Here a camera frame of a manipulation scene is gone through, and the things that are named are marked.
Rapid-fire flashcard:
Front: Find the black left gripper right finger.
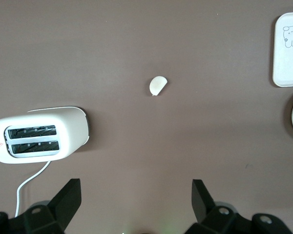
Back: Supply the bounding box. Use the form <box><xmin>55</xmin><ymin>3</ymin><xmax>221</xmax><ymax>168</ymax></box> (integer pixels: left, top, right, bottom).
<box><xmin>184</xmin><ymin>179</ymin><xmax>293</xmax><ymax>234</ymax></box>

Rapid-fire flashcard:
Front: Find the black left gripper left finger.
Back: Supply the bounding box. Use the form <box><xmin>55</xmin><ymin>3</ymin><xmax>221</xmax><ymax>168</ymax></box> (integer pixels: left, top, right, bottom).
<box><xmin>0</xmin><ymin>179</ymin><xmax>82</xmax><ymax>234</ymax></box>

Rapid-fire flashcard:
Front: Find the white steamed bun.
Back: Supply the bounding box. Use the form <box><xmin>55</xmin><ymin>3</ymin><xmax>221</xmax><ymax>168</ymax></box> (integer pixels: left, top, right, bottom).
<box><xmin>149</xmin><ymin>76</ymin><xmax>168</xmax><ymax>97</ymax></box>

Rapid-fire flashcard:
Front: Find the beige rabbit print tray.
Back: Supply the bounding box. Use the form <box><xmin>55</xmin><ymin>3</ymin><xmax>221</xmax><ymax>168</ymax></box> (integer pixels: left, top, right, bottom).
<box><xmin>272</xmin><ymin>11</ymin><xmax>293</xmax><ymax>88</ymax></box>

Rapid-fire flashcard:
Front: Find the cream two-slot toaster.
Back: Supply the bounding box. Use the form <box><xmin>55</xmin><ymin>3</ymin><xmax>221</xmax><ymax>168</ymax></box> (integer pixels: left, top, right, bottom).
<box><xmin>0</xmin><ymin>106</ymin><xmax>90</xmax><ymax>164</ymax></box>

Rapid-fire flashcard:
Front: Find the brown table cover mat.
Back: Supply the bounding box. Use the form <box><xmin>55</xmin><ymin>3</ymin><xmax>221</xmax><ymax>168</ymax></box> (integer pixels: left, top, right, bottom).
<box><xmin>0</xmin><ymin>0</ymin><xmax>293</xmax><ymax>234</ymax></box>

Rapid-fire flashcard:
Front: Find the white toaster power cord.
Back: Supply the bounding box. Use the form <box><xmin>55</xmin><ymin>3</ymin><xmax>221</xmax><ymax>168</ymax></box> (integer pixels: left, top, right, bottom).
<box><xmin>15</xmin><ymin>160</ymin><xmax>51</xmax><ymax>217</ymax></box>

